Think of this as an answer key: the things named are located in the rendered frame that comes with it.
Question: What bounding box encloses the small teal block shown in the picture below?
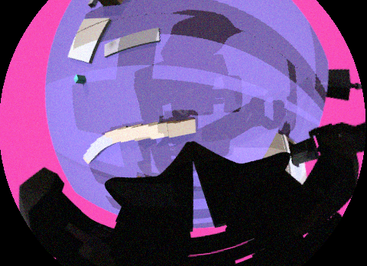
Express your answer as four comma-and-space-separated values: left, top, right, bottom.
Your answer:
73, 74, 86, 84

